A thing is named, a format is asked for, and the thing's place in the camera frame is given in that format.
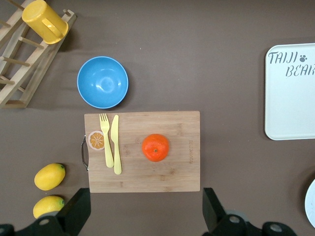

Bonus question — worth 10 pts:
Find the yellow plastic fork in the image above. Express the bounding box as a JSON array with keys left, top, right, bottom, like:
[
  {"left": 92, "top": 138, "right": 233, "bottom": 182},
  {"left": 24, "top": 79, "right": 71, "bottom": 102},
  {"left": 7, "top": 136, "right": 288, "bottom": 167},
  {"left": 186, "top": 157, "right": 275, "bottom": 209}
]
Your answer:
[{"left": 99, "top": 113, "right": 115, "bottom": 169}]

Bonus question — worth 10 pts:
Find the white round plate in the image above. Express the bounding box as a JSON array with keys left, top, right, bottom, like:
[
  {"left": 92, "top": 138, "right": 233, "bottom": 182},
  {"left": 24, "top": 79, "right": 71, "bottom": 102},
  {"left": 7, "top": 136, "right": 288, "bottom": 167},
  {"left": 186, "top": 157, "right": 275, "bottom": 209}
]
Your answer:
[{"left": 304, "top": 178, "right": 315, "bottom": 229}]

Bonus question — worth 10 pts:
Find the bamboo cutting board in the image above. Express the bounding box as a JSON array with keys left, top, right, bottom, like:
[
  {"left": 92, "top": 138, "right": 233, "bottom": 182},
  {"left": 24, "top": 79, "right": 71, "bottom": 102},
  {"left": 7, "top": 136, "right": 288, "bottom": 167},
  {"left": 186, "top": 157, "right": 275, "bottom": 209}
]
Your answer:
[{"left": 80, "top": 110, "right": 201, "bottom": 193}]

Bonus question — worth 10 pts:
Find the wooden peg drying rack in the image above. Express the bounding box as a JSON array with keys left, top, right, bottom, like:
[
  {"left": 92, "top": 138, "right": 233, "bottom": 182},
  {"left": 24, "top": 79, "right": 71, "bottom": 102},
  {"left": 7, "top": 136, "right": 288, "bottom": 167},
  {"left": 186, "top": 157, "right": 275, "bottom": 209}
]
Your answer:
[{"left": 0, "top": 0, "right": 77, "bottom": 109}]

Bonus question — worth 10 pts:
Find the toy orange slice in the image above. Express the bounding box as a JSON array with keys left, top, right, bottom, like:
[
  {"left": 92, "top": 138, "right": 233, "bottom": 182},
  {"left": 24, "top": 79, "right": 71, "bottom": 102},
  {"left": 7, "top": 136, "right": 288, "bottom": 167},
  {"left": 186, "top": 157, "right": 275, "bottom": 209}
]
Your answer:
[{"left": 88, "top": 130, "right": 106, "bottom": 151}]

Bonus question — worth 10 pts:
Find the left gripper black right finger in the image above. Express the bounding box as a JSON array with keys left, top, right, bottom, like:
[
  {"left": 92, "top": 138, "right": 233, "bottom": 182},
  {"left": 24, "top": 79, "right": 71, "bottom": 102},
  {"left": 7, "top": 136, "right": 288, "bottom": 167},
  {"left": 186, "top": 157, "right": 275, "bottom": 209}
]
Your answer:
[{"left": 202, "top": 188, "right": 262, "bottom": 236}]

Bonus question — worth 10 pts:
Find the yellow plastic knife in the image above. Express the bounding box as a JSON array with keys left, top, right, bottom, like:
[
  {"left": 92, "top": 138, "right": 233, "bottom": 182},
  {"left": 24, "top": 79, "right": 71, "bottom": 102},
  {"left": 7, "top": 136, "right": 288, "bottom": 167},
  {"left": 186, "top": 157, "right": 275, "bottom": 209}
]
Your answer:
[{"left": 110, "top": 115, "right": 123, "bottom": 176}]

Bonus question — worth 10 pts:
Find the cream bear print tray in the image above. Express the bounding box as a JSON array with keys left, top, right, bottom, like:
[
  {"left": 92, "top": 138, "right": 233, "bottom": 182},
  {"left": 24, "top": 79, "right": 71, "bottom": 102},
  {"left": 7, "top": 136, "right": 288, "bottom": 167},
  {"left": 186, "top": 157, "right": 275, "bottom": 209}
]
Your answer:
[{"left": 264, "top": 42, "right": 315, "bottom": 141}]

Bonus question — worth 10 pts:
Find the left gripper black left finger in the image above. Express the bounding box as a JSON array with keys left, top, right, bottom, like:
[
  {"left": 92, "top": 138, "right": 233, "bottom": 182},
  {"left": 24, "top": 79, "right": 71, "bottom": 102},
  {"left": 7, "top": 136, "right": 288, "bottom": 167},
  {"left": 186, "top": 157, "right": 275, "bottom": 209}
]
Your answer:
[{"left": 15, "top": 188, "right": 92, "bottom": 236}]

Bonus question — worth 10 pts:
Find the yellow plastic mug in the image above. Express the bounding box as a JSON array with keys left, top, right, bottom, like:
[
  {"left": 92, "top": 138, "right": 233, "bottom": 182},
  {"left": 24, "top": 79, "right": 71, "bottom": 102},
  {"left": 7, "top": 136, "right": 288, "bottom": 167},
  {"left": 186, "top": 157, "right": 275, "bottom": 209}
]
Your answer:
[{"left": 21, "top": 0, "right": 69, "bottom": 45}]

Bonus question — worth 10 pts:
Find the yellow lemon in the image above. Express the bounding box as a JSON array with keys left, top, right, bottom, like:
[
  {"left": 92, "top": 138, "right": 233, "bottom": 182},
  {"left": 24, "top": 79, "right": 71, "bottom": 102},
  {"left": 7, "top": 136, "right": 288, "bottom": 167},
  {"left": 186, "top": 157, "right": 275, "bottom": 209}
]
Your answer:
[
  {"left": 33, "top": 163, "right": 66, "bottom": 191},
  {"left": 32, "top": 195, "right": 66, "bottom": 219}
]

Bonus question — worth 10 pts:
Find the orange mandarin fruit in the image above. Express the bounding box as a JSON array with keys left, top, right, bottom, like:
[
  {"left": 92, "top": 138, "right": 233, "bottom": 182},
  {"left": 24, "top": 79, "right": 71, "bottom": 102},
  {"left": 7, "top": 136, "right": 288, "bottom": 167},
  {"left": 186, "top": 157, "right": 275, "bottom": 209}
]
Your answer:
[{"left": 141, "top": 133, "right": 170, "bottom": 163}]

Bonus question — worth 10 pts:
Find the blue bowl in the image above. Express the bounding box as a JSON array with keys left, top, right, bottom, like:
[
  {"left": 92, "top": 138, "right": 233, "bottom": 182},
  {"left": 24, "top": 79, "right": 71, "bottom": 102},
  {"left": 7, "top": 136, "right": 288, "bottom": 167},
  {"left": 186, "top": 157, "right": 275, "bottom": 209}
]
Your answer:
[{"left": 77, "top": 56, "right": 129, "bottom": 109}]

